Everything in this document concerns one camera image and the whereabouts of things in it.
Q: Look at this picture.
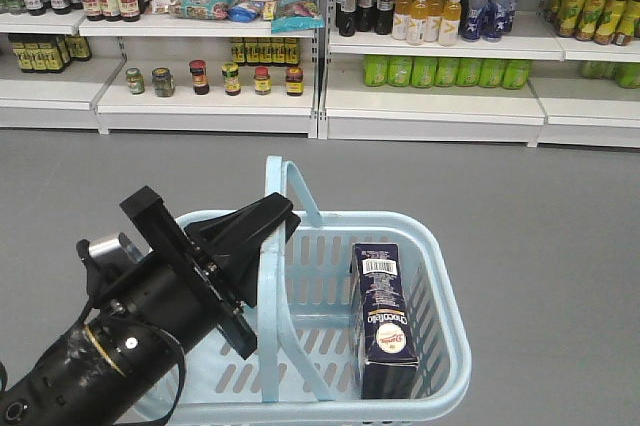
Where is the white store shelving unit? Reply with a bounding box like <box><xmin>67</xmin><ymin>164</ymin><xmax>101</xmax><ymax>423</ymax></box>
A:
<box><xmin>1</xmin><ymin>0</ymin><xmax>639</xmax><ymax>148</ymax></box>

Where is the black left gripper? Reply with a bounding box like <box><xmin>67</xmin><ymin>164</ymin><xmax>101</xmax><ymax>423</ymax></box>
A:
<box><xmin>118</xmin><ymin>185</ymin><xmax>302</xmax><ymax>361</ymax></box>

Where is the dark blue cookie box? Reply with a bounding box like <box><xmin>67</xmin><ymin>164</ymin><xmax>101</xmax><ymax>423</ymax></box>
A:
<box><xmin>350</xmin><ymin>242</ymin><xmax>419</xmax><ymax>400</ymax></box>

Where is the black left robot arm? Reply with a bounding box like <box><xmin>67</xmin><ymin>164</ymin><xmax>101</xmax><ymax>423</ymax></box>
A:
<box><xmin>1</xmin><ymin>187</ymin><xmax>300</xmax><ymax>425</ymax></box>

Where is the light blue shopping basket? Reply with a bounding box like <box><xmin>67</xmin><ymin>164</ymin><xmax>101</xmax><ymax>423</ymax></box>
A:
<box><xmin>130</xmin><ymin>154</ymin><xmax>473</xmax><ymax>426</ymax></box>

